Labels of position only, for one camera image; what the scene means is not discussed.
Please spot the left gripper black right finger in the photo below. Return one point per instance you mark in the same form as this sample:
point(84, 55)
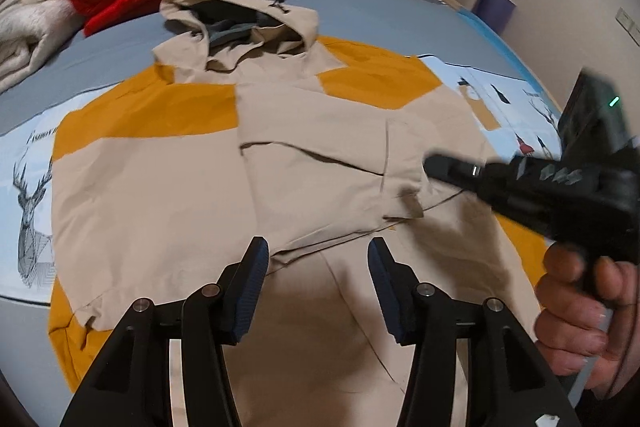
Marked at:
point(415, 313)

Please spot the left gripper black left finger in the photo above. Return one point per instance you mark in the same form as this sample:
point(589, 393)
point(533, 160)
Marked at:
point(223, 311)

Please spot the beige and orange hooded jacket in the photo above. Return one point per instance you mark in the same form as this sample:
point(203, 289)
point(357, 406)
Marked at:
point(249, 123)

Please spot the person's right hand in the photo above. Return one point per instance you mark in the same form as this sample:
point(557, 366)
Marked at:
point(574, 328)

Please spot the grey printed bed sheet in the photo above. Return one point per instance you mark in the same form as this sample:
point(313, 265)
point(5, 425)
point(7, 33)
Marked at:
point(413, 27)

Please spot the purple bin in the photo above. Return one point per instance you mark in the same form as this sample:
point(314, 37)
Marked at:
point(496, 14)

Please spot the cream folded fleece blanket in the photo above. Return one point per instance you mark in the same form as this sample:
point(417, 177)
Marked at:
point(31, 31)

